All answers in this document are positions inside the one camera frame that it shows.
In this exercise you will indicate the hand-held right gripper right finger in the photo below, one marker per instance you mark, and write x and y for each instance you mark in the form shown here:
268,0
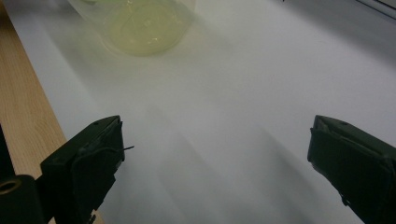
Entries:
355,165

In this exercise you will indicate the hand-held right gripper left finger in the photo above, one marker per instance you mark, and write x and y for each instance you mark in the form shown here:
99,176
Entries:
84,174

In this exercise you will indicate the green translucent cup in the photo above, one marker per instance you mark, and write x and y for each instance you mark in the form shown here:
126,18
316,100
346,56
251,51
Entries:
146,28

